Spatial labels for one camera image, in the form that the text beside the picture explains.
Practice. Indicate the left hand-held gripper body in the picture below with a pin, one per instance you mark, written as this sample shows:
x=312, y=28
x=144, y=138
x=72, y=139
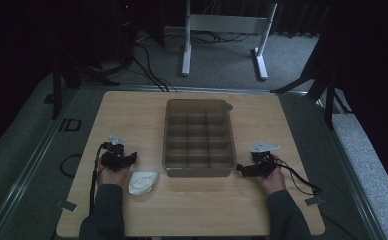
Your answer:
x=114, y=156

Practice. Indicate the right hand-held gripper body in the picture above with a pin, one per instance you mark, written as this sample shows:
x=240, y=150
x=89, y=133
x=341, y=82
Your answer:
x=262, y=160

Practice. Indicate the white cloth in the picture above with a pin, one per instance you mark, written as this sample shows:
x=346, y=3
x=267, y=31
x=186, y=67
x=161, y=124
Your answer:
x=143, y=182

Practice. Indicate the translucent brown compartment box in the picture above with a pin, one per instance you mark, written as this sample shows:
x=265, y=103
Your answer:
x=198, y=138

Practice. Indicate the person's left hand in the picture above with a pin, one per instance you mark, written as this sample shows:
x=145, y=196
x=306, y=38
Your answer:
x=110, y=176

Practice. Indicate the person's right hand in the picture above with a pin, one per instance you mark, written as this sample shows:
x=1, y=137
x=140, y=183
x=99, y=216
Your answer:
x=274, y=181

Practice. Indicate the grey tape piece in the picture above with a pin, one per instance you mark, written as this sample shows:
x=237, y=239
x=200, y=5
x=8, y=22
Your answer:
x=69, y=205
x=314, y=201

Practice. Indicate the black metal stand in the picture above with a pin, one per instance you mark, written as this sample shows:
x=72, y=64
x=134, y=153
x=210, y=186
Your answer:
x=322, y=83
x=68, y=73

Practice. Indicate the white metal desk frame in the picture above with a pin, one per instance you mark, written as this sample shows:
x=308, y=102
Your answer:
x=228, y=36

